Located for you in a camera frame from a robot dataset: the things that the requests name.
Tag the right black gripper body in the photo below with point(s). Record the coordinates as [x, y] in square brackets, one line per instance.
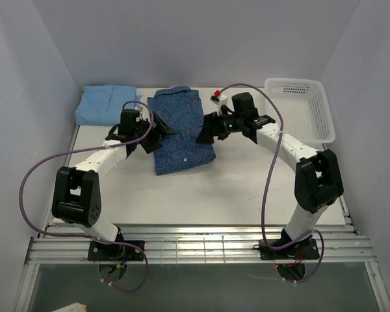
[227, 124]

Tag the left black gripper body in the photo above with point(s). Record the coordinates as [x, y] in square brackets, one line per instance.
[153, 138]

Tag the blue plaid long sleeve shirt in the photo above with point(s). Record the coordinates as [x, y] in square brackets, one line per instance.
[180, 108]

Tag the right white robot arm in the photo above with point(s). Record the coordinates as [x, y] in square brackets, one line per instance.
[317, 181]

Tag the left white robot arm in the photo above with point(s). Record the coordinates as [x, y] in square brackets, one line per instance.
[77, 195]

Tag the folded light blue shirt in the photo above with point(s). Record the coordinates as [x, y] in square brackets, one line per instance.
[102, 104]

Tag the white plastic basket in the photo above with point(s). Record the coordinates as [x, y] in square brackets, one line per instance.
[304, 107]

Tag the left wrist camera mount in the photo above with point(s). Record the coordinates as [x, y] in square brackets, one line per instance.
[142, 118]

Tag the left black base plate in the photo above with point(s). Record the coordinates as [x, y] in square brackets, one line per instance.
[112, 252]

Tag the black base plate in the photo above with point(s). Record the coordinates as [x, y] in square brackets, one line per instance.
[305, 250]
[112, 252]

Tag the aluminium rail frame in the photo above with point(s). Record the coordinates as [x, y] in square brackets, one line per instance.
[178, 245]

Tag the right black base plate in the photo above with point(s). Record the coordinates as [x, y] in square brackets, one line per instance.
[305, 250]

